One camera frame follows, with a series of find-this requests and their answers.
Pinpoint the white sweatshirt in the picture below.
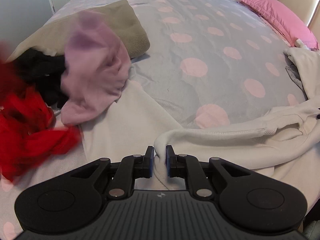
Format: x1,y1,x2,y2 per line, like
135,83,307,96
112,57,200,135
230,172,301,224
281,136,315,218
81,48,319,201

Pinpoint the pink sweatshirt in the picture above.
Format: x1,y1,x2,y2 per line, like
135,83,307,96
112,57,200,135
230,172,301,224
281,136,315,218
60,10,132,127

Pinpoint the red garment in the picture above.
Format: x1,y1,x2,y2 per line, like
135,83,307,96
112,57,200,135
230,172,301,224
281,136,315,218
1,46,81,182

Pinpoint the polka dot bed cover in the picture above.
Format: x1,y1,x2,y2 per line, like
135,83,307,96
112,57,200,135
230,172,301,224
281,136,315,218
0,0,308,240

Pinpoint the black garment on bed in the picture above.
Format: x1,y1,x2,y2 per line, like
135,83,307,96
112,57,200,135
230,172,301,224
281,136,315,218
13,48,68,109

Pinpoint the khaki folded garment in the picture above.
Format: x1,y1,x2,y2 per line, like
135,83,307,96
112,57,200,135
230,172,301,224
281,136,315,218
8,0,150,61

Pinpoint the pink pillow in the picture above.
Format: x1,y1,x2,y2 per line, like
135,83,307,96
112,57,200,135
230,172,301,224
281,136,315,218
240,0,319,50

